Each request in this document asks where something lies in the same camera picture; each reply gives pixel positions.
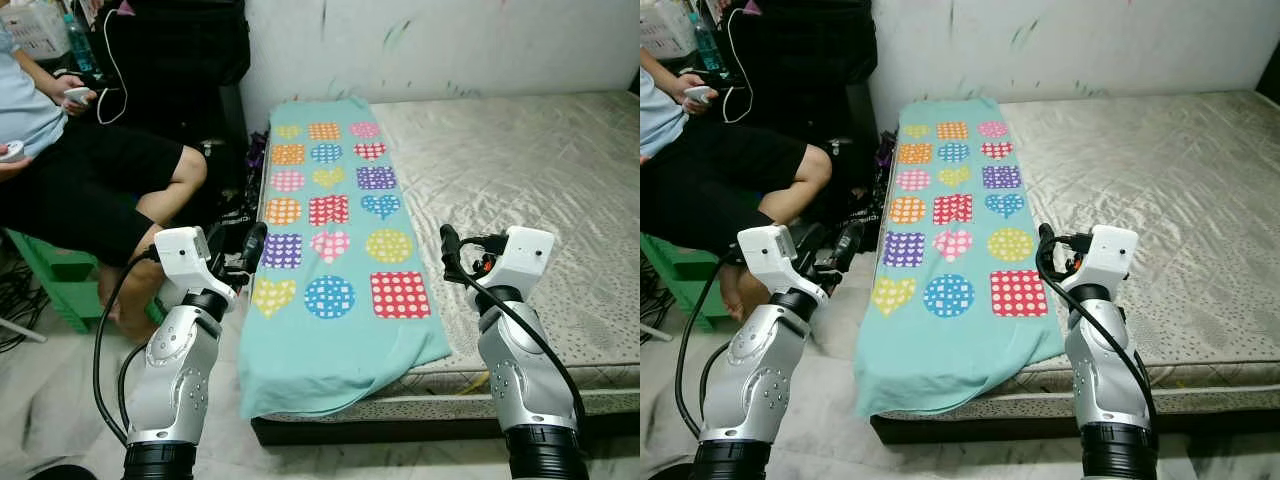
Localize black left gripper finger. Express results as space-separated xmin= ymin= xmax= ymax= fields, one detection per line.
xmin=836 ymin=219 xmax=865 ymax=271
xmin=242 ymin=221 xmax=269 ymax=273

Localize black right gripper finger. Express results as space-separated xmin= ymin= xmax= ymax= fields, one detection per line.
xmin=439 ymin=224 xmax=466 ymax=283
xmin=1036 ymin=223 xmax=1059 ymax=281

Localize purple cloth item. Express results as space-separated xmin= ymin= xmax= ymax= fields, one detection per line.
xmin=874 ymin=135 xmax=896 ymax=196
xmin=243 ymin=135 xmax=267 ymax=196

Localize teal blanket with colourful hearts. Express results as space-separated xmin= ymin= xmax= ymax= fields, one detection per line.
xmin=855 ymin=97 xmax=1067 ymax=418
xmin=238 ymin=97 xmax=453 ymax=419

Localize person in blue shirt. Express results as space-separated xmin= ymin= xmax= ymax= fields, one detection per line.
xmin=640 ymin=45 xmax=833 ymax=323
xmin=0 ymin=25 xmax=209 ymax=341

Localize green plastic stool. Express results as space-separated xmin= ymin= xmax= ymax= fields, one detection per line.
xmin=640 ymin=232 xmax=746 ymax=333
xmin=5 ymin=228 xmax=166 ymax=334

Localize large black bag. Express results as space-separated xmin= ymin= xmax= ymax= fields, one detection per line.
xmin=90 ymin=0 xmax=263 ymax=261
xmin=725 ymin=0 xmax=891 ymax=256

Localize black bed base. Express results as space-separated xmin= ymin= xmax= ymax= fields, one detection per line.
xmin=870 ymin=385 xmax=1280 ymax=446
xmin=250 ymin=385 xmax=641 ymax=447

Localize green water bottle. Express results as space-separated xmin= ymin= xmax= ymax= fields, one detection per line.
xmin=690 ymin=12 xmax=723 ymax=73
xmin=62 ymin=12 xmax=96 ymax=73

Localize black tufted headboard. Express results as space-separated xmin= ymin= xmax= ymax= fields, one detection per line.
xmin=1255 ymin=40 xmax=1280 ymax=106

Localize white plastic bag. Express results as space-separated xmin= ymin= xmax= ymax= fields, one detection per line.
xmin=640 ymin=0 xmax=698 ymax=59
xmin=0 ymin=0 xmax=71 ymax=59

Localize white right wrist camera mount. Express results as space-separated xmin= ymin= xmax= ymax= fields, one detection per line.
xmin=490 ymin=226 xmax=556 ymax=293
xmin=1078 ymin=225 xmax=1141 ymax=291

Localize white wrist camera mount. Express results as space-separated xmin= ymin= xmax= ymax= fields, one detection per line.
xmin=737 ymin=224 xmax=828 ymax=299
xmin=153 ymin=227 xmax=238 ymax=299
xmin=490 ymin=226 xmax=556 ymax=293
xmin=1078 ymin=225 xmax=1141 ymax=291

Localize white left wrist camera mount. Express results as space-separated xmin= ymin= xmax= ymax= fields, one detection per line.
xmin=153 ymin=227 xmax=238 ymax=299
xmin=737 ymin=224 xmax=828 ymax=299

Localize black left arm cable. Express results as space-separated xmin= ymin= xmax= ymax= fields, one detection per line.
xmin=92 ymin=245 xmax=163 ymax=446
xmin=674 ymin=245 xmax=746 ymax=439

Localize black floor cables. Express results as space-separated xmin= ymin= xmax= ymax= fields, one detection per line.
xmin=0 ymin=262 xmax=46 ymax=351
xmin=640 ymin=265 xmax=676 ymax=346

